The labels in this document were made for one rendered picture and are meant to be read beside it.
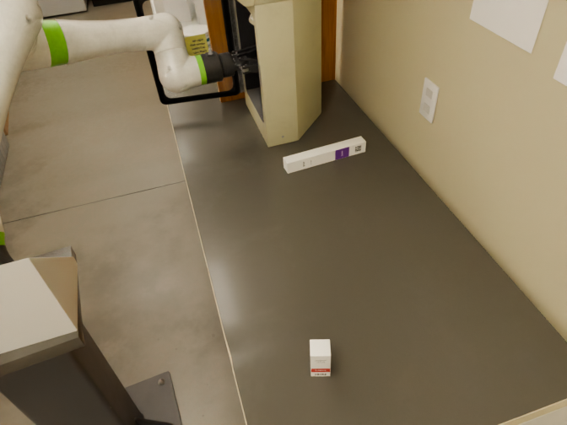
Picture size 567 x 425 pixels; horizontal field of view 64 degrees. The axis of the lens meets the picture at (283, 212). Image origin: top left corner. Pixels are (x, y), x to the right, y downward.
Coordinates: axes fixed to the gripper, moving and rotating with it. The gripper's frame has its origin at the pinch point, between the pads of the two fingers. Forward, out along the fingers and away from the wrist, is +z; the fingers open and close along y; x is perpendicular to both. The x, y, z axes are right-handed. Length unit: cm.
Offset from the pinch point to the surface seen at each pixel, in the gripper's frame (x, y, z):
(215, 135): 26.2, 2.1, -25.5
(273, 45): -9.0, -13.6, -6.4
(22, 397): 51, -61, -98
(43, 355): 29, -67, -84
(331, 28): 3.9, 21.7, 28.9
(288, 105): 11.5, -13.8, -2.7
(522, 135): -6, -77, 29
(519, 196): 8, -82, 29
